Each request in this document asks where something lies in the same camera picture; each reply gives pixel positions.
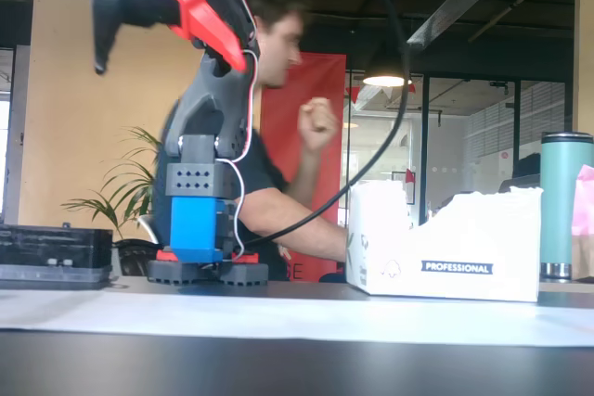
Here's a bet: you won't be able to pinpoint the thick black camera cable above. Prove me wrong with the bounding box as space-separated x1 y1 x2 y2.
243 0 414 247

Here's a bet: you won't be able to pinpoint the grey robot arm blue base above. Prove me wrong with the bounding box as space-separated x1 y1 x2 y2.
147 0 271 287

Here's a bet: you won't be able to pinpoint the teal insulated bottle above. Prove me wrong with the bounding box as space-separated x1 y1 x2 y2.
539 131 594 282

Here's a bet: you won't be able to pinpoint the potted palm plant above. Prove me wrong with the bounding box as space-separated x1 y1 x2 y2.
61 125 168 277

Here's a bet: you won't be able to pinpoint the small pendant lamp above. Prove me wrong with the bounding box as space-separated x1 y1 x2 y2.
361 73 415 88

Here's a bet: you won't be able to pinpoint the brown paper bag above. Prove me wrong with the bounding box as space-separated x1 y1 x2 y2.
570 232 594 284

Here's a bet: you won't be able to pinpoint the white paper sheet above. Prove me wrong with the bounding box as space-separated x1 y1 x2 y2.
0 287 594 349

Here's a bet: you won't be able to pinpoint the thin white servo wire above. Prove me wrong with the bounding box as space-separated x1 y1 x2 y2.
214 49 262 262

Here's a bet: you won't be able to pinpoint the man in black t-shirt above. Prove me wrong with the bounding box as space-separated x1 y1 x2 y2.
234 0 349 282

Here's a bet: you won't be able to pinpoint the white cardboard carton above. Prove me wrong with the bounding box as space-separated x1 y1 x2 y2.
345 180 544 303

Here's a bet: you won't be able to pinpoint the black plastic case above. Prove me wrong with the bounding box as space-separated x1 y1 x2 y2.
0 223 115 293

